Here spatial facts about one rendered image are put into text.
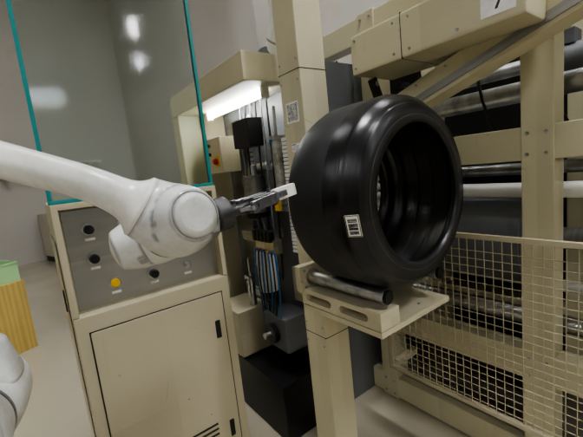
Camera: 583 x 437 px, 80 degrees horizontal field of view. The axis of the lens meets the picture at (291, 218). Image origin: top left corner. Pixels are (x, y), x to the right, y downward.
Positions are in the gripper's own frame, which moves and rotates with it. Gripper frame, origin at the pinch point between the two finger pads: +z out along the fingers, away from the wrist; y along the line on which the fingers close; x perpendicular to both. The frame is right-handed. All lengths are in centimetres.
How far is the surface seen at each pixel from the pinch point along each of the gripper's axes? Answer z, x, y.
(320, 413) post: 17, 104, 36
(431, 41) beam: 64, -32, -8
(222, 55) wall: 300, -180, 518
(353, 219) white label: 11.1, 10.6, -11.3
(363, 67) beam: 64, -32, 20
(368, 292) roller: 19.2, 37.1, -3.5
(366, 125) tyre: 23.7, -11.3, -10.2
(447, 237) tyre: 50, 30, -13
